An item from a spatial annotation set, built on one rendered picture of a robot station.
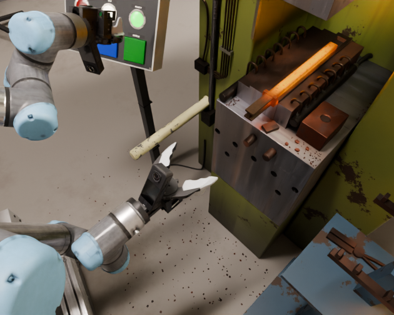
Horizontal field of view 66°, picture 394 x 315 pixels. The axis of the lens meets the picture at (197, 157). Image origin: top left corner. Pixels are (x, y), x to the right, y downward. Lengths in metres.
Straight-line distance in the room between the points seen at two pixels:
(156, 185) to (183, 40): 2.27
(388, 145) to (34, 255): 0.91
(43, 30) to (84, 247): 0.43
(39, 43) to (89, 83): 1.90
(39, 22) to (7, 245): 0.42
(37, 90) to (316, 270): 0.89
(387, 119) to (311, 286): 0.52
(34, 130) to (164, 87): 1.83
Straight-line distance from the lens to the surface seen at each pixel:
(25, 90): 0.67
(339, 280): 1.07
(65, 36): 0.72
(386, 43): 1.27
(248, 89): 0.98
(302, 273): 1.04
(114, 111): 2.30
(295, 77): 1.00
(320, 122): 0.93
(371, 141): 1.04
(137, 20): 1.06
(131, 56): 1.08
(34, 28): 0.68
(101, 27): 0.84
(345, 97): 1.13
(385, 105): 0.95
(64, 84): 2.63
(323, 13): 0.74
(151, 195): 0.69
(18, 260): 0.41
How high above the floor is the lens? 1.64
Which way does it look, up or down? 56 degrees down
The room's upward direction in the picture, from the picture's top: straight up
